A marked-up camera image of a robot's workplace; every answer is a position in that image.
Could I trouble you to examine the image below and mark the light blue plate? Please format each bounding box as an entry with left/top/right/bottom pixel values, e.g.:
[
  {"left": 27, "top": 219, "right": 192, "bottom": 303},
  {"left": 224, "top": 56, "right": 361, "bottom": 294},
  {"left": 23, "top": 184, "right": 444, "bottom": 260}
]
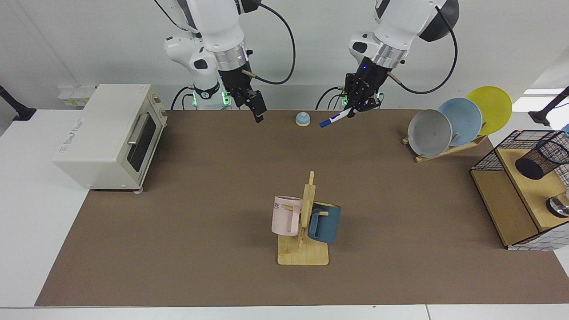
[{"left": 438, "top": 98, "right": 483, "bottom": 147}]

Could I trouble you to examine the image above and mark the black base cable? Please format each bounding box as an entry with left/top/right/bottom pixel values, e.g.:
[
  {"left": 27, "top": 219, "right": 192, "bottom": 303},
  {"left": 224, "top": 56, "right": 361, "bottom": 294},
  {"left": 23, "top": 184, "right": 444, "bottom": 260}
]
[
  {"left": 315, "top": 86, "right": 348, "bottom": 111},
  {"left": 170, "top": 86, "right": 197, "bottom": 111}
]

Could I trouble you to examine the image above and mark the brown table cloth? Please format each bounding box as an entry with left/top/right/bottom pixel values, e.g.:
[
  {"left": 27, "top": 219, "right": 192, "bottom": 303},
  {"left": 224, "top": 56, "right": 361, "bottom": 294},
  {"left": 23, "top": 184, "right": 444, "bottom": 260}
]
[{"left": 35, "top": 109, "right": 569, "bottom": 307}]

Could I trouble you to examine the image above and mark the grey plate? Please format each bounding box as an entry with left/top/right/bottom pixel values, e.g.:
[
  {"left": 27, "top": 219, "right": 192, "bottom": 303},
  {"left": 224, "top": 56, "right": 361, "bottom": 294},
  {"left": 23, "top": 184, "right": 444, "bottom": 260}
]
[{"left": 408, "top": 109, "right": 453, "bottom": 158}]

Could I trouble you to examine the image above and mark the black stand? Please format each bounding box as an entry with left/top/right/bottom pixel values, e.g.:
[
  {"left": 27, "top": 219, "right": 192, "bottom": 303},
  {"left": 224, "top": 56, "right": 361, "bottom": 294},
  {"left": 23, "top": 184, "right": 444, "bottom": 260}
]
[
  {"left": 528, "top": 87, "right": 569, "bottom": 126},
  {"left": 0, "top": 85, "right": 37, "bottom": 122}
]

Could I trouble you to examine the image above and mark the wooden cup stand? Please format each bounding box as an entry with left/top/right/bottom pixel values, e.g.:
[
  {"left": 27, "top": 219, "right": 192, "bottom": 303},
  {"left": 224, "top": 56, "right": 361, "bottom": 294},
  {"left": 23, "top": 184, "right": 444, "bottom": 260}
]
[{"left": 277, "top": 171, "right": 330, "bottom": 266}]

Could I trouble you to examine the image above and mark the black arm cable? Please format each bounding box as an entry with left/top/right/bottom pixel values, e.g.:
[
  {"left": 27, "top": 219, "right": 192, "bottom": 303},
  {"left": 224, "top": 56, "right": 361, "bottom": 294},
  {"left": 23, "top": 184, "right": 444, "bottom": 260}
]
[
  {"left": 240, "top": 0, "right": 297, "bottom": 85},
  {"left": 386, "top": 4, "right": 458, "bottom": 95}
]

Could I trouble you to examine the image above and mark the wire basket with wooden floor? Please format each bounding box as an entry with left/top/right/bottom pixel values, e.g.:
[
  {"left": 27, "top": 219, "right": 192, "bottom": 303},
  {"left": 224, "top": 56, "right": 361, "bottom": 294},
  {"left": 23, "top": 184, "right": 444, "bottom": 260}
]
[{"left": 470, "top": 129, "right": 569, "bottom": 252}]

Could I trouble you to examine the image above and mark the blue and white marker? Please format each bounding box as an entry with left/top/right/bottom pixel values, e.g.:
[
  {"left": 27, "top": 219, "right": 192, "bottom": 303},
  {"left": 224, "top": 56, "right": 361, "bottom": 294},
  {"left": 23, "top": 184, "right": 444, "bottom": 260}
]
[{"left": 319, "top": 108, "right": 356, "bottom": 128}]

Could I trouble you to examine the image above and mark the dark teal cup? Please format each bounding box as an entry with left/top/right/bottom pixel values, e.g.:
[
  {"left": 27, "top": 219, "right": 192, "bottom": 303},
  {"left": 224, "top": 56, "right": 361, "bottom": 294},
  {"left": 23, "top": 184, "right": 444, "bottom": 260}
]
[{"left": 308, "top": 202, "right": 342, "bottom": 244}]

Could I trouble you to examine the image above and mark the pale toaster oven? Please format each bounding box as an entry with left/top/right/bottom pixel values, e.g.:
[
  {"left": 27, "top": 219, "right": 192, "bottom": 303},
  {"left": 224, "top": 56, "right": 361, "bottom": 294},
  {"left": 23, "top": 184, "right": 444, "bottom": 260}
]
[{"left": 52, "top": 84, "right": 168, "bottom": 194}]

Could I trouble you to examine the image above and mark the wooden plate rack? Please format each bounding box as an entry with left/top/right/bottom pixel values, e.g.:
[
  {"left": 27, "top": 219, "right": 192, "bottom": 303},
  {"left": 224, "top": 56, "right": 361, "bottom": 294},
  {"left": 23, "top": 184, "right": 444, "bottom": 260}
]
[{"left": 402, "top": 133, "right": 488, "bottom": 164}]

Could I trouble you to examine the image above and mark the pink cup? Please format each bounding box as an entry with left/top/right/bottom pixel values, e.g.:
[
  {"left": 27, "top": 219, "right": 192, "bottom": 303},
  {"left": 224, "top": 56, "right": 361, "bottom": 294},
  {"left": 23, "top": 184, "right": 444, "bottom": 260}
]
[{"left": 272, "top": 196, "right": 304, "bottom": 237}]

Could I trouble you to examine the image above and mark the black mesh pen holder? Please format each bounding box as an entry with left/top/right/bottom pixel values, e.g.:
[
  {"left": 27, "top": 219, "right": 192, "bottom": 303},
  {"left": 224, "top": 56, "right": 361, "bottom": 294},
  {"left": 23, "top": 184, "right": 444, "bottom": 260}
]
[{"left": 515, "top": 139, "right": 569, "bottom": 180}]

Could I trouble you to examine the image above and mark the yellow plate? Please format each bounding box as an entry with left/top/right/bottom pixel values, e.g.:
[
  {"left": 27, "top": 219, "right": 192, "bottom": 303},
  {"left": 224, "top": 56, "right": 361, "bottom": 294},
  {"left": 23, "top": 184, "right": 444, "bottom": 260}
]
[{"left": 465, "top": 86, "right": 513, "bottom": 136}]

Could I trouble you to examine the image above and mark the silver metal knob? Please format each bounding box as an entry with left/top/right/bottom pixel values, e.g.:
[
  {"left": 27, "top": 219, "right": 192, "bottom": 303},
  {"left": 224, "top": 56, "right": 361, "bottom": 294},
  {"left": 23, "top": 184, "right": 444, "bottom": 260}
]
[{"left": 546, "top": 189, "right": 569, "bottom": 218}]

